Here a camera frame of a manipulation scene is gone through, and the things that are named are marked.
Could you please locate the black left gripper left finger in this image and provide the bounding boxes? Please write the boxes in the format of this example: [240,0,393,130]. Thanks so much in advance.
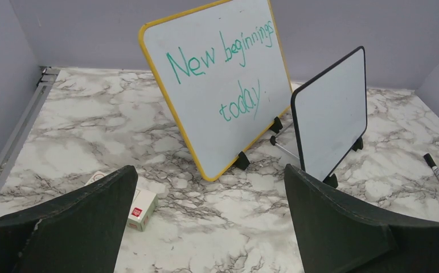
[0,165,138,272]

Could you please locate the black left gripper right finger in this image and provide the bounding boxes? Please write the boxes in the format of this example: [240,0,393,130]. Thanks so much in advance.
[284,164,439,272]

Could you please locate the black framed whiteboard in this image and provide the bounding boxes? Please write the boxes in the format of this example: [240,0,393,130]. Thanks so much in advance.
[290,46,367,182]

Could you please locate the yellow framed whiteboard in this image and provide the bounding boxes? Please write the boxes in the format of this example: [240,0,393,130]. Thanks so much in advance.
[138,1,293,181]

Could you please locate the black small-board stand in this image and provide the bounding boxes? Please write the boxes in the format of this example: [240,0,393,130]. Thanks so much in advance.
[323,137,364,188]

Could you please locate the small green white box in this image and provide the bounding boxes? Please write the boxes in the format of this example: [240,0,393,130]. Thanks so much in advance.
[98,187,158,231]

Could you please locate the aluminium side rail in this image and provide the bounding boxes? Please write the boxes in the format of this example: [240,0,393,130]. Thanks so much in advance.
[0,67,61,190]

